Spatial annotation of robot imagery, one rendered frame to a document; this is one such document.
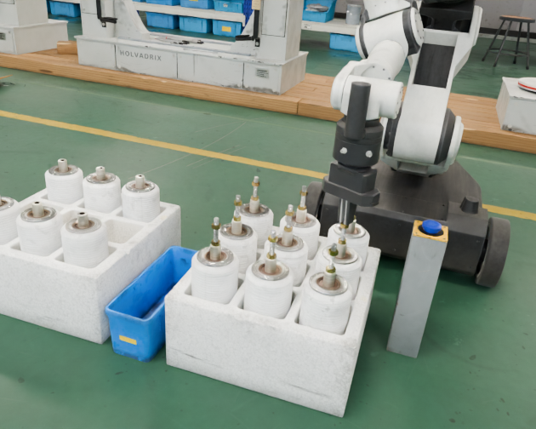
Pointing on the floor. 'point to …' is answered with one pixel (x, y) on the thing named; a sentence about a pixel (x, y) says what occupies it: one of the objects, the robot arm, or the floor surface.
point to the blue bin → (146, 306)
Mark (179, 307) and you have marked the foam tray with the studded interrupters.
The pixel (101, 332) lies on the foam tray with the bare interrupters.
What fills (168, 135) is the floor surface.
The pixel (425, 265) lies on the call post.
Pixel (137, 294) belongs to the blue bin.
